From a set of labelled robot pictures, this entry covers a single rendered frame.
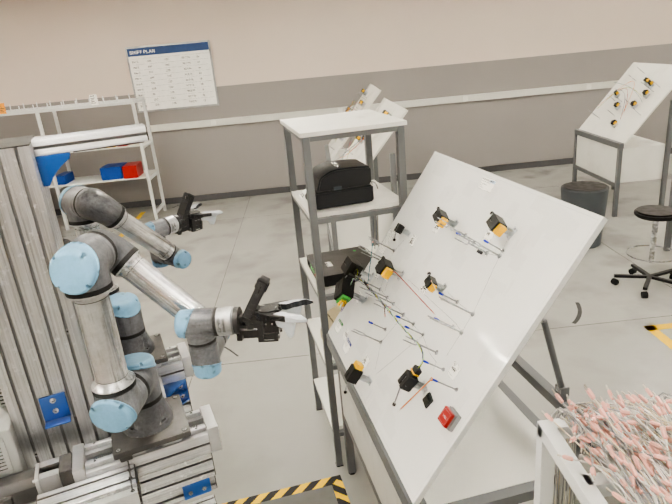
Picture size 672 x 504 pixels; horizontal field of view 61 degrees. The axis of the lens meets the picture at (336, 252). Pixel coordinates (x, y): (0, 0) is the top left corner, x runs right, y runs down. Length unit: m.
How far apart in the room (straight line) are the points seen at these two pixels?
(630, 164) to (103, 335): 6.57
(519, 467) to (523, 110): 8.10
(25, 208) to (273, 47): 7.57
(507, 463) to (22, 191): 1.75
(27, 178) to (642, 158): 6.67
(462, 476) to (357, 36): 7.75
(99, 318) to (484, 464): 1.36
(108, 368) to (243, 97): 7.77
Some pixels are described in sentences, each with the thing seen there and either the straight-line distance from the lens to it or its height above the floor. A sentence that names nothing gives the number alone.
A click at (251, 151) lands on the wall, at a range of 9.26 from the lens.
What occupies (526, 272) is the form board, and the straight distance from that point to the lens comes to 1.83.
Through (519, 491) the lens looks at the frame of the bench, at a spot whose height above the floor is 0.80.
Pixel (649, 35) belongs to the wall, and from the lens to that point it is 10.62.
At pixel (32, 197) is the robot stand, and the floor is 1.89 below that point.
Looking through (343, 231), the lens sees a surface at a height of 0.65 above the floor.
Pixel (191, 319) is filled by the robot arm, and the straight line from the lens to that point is 1.50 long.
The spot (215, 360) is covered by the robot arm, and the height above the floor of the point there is 1.46.
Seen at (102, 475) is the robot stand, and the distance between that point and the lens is 1.92.
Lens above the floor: 2.21
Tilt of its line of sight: 20 degrees down
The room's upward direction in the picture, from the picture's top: 5 degrees counter-clockwise
